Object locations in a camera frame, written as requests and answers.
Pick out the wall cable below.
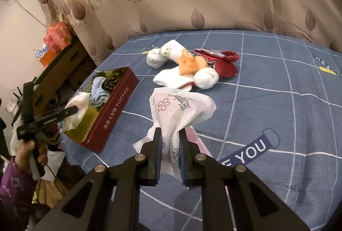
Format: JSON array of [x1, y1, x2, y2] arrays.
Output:
[[0, 0, 47, 27]]

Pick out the person's left hand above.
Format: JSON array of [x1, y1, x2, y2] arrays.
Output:
[[15, 140, 49, 173]]

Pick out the white rolled cloth ball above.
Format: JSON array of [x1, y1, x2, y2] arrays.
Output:
[[194, 68, 220, 90]]

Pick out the dark artificial rose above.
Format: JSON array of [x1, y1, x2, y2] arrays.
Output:
[[104, 76, 118, 92]]

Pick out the gold metal tray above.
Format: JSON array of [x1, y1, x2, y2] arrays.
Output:
[[61, 67, 139, 154]]

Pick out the blue checked bed sheet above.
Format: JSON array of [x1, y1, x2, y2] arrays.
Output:
[[60, 30, 342, 231]]

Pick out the wooden cabinet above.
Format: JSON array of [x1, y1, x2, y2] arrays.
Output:
[[32, 36, 98, 103]]

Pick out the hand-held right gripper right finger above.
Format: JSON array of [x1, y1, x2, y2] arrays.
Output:
[[179, 129, 312, 231]]

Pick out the white cloth with red trim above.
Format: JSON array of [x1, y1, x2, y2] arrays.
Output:
[[153, 65, 197, 92]]

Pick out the pink green wipes packet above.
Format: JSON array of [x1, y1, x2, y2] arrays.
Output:
[[60, 92, 91, 131]]

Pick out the person's left forearm purple sleeve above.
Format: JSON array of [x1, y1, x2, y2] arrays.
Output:
[[0, 159, 37, 231]]

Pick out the red plastic bag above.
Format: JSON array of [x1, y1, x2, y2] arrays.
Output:
[[44, 22, 72, 53]]

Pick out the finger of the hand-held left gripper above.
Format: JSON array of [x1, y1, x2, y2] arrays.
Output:
[[32, 105, 80, 128]]

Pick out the red cloth pouch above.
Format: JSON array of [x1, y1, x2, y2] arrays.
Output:
[[193, 48, 239, 78]]

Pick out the light blue towel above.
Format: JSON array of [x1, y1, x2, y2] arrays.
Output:
[[89, 77, 110, 108]]

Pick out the orange box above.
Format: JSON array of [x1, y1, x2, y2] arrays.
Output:
[[40, 49, 58, 67]]

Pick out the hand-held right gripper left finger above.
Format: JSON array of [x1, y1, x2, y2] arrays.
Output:
[[32, 127, 163, 231]]

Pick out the white towel with green print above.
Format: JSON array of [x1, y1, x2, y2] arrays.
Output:
[[146, 39, 189, 69]]

